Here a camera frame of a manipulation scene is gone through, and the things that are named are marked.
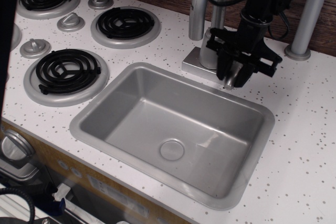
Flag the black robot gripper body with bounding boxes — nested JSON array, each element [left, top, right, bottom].
[[206, 11, 282, 77]]

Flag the back right stove burner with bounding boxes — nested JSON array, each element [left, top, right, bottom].
[[90, 7, 161, 49]]

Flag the back left stove burner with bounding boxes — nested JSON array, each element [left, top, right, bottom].
[[16, 0, 80, 20]]

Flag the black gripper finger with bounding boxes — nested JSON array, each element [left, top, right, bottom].
[[234, 63, 256, 87], [216, 49, 233, 80]]

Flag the silver faucet lever handle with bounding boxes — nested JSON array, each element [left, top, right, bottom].
[[224, 61, 243, 90]]

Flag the left edge stove burner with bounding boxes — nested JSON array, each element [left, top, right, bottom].
[[11, 24, 22, 51]]

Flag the dark blurred foreground post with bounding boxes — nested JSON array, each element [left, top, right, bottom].
[[1, 0, 17, 115]]

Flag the black cable lower left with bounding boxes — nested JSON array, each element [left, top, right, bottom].
[[0, 186, 39, 220]]

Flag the grey vertical support pole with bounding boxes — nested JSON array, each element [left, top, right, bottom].
[[285, 0, 325, 61]]

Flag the front right stove burner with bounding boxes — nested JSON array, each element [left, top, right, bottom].
[[24, 49, 109, 107]]

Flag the silver knob middle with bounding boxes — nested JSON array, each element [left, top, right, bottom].
[[57, 12, 85, 33]]

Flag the silver oven door handle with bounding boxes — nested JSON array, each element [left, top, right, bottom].
[[1, 160, 39, 184]]

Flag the grey plastic sink basin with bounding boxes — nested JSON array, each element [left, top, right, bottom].
[[70, 62, 275, 210]]

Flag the silver toy faucet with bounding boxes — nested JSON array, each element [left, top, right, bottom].
[[182, 0, 226, 85]]

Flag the silver knob front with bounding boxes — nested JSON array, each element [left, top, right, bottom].
[[20, 39, 51, 59]]

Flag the silver knob back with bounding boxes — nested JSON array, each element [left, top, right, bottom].
[[88, 0, 114, 10]]

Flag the silver oven dial knob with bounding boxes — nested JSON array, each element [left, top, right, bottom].
[[1, 130, 35, 168]]

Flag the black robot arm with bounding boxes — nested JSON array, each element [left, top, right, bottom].
[[206, 0, 292, 90]]

